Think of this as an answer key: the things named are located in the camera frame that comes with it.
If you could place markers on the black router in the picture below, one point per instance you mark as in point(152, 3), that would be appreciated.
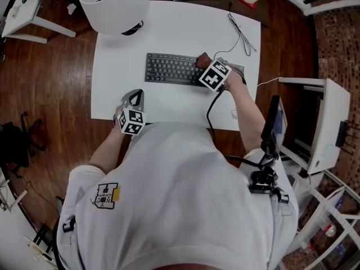
point(341, 134)

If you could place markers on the black office chair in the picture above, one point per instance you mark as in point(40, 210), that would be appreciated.
point(14, 145)

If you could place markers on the white workbench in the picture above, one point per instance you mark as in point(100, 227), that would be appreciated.
point(11, 235)

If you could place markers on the person's left forearm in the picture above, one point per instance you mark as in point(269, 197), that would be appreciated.
point(109, 150)

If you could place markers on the white lamp shade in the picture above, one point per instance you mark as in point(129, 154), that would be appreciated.
point(112, 13)

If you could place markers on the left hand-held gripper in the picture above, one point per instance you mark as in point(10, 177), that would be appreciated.
point(132, 121)

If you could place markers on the dark grey keyboard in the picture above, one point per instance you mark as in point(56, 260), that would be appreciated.
point(171, 69)

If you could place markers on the person's left hand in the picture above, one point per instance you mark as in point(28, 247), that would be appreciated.
point(118, 112)

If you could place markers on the white round desk grommet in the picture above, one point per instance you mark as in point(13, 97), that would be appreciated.
point(234, 112)

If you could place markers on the white side table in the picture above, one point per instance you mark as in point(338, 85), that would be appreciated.
point(25, 10)

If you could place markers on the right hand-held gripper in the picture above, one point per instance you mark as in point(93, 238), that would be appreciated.
point(213, 76)

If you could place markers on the person's white shirt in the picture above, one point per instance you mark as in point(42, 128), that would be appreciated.
point(174, 195)

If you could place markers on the black monitor screen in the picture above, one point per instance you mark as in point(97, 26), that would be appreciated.
point(271, 125)

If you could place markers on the brown cloth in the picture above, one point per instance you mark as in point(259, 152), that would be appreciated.
point(203, 60)

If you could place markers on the white wooden cabinet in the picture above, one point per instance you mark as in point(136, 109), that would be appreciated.
point(332, 128)

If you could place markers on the person's right forearm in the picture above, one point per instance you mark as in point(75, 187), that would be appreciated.
point(247, 117)

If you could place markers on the white metal rack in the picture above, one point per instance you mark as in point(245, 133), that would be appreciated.
point(317, 197)

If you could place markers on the white paper scrap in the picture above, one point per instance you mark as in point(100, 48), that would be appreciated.
point(71, 8)

